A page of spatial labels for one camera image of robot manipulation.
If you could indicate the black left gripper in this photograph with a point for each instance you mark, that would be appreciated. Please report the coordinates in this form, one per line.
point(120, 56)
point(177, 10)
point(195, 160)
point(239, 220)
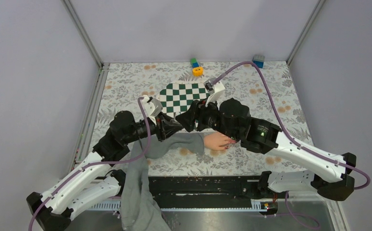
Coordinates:
point(166, 126)

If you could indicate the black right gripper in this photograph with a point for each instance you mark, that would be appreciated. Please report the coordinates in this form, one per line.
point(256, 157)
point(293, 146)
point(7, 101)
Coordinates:
point(197, 111)

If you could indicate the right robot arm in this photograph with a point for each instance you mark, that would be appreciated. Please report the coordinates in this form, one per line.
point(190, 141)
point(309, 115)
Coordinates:
point(324, 173)

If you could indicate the grey sleeved forearm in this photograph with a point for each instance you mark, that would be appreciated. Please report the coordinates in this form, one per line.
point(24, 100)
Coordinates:
point(139, 211)

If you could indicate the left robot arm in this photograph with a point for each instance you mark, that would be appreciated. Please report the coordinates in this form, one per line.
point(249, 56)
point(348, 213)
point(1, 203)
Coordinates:
point(125, 141)

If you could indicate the person's hand with painted nails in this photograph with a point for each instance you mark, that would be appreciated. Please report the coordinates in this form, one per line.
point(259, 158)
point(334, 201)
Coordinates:
point(217, 141)

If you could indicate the green white chess mat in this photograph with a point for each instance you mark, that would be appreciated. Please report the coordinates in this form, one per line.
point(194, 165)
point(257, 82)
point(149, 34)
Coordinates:
point(176, 98)

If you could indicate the yellow toy block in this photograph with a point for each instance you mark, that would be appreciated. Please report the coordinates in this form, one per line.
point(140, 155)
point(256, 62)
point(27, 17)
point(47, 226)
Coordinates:
point(197, 71)

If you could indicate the green blue toy block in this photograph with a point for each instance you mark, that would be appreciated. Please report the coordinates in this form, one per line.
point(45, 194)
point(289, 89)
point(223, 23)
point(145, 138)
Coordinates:
point(194, 63)

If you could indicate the blue grey toy block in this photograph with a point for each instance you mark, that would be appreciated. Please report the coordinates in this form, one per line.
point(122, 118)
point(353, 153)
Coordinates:
point(258, 60)

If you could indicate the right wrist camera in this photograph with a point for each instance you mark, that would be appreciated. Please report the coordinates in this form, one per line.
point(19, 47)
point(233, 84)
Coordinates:
point(215, 88)

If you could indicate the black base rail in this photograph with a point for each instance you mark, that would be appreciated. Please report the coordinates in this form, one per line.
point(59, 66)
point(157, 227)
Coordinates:
point(221, 193)

